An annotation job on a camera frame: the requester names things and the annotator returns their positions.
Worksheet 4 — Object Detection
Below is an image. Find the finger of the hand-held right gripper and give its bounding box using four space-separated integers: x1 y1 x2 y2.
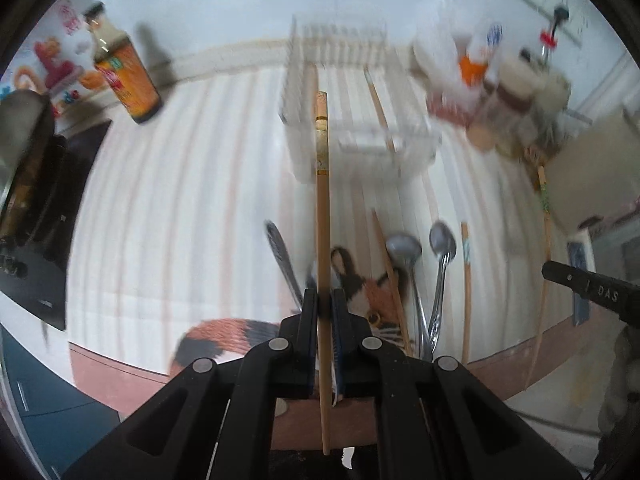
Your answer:
541 259 640 324

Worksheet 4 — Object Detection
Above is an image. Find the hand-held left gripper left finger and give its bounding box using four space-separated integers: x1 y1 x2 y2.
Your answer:
65 289 319 480

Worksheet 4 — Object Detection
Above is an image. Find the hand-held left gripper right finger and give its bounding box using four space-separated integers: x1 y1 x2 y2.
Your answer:
332 288 583 480

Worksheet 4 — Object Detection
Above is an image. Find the wooden chopstick with gold band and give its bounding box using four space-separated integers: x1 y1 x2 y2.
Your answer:
315 91 333 456

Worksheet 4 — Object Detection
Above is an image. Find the clear plastic utensil rack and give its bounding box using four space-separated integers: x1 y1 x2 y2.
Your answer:
278 15 443 182

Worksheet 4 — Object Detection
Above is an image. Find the white and blue box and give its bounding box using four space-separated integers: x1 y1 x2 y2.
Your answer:
566 231 597 327

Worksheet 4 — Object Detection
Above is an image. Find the wooden chopstick with green pattern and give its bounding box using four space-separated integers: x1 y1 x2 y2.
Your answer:
525 164 554 393

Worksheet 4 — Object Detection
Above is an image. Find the plain wooden chopstick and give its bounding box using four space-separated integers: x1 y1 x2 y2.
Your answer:
363 66 397 154
370 209 415 357

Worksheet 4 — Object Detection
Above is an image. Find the round metal spoon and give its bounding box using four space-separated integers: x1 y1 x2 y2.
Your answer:
385 232 432 361

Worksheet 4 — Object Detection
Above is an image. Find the wooden chopstick with blue pattern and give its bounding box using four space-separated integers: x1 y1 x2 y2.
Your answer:
460 222 473 367

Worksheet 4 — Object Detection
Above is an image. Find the oval metal spoon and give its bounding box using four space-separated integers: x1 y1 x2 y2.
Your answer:
426 220 458 361

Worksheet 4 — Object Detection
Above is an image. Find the clear jar with pale lid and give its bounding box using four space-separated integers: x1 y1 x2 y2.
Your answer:
520 72 572 153

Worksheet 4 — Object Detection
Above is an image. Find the striped cat print tablecloth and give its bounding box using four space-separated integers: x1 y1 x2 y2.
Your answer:
65 40 576 453

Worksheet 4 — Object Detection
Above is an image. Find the glass jar with brown lid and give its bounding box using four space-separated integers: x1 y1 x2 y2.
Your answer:
492 55 538 128

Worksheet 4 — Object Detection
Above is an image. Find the white bottle with orange label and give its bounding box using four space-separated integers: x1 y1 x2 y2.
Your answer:
457 20 506 88

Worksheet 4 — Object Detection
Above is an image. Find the dark blue cabinet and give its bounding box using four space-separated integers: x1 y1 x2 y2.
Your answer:
0 327 123 466

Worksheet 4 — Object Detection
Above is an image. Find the black gas stove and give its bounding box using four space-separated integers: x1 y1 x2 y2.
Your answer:
0 119 112 332

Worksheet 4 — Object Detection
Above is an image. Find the brown sauce bottle orange label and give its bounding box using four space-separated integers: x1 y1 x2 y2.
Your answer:
82 2 163 126

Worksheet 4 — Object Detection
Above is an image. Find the metal cooking pot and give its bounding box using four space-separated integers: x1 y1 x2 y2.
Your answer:
0 89 57 241

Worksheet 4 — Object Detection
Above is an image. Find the wall tap with red handle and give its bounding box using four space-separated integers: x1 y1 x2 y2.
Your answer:
537 4 572 58

